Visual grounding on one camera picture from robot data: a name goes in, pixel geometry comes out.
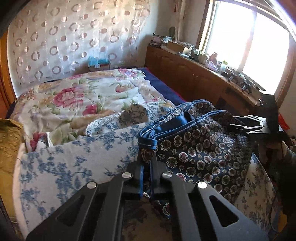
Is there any navy patterned silk garment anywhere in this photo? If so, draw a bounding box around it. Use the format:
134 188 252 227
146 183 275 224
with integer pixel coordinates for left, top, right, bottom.
137 99 255 218

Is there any person's right hand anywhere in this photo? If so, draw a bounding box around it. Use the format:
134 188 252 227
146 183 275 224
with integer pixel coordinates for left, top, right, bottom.
258 141 295 167

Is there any blue floral white sheet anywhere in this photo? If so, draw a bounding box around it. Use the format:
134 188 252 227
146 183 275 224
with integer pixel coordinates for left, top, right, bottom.
13 103 279 237

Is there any pink figurine on cabinet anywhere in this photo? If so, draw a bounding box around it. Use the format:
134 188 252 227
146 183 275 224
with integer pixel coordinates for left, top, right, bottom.
205 52 219 72

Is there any wooden cabinet under window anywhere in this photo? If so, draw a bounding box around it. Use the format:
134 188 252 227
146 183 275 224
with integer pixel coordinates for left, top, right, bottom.
145 45 256 115

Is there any navy blue blanket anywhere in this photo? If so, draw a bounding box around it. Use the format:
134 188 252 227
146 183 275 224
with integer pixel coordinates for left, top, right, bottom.
138 67 186 105

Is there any floral pink quilt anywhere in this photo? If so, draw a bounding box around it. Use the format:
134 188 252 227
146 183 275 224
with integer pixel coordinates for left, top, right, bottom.
10 68 175 152

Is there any gold brown pillow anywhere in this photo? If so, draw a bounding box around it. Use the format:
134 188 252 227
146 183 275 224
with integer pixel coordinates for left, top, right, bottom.
1 118 23 217

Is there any cardboard box on cabinet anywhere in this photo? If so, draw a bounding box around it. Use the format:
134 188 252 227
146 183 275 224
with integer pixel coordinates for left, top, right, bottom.
166 41 190 54

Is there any brown wooden wardrobe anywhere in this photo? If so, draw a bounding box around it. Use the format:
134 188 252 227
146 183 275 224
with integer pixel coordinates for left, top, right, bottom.
0 31 16 118

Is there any teal tissue box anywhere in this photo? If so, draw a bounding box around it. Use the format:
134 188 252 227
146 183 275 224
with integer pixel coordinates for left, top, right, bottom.
88 56 110 72

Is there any rolled patterned window curtain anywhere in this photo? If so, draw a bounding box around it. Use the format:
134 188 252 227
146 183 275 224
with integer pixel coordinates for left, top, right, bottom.
175 0 187 41

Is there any white circle-patterned curtain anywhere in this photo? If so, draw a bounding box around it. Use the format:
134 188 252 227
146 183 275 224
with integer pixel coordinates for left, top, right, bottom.
7 1 150 96

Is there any window with wooden frame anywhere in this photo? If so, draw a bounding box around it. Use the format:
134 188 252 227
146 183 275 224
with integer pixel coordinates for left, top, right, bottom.
196 1 295 102

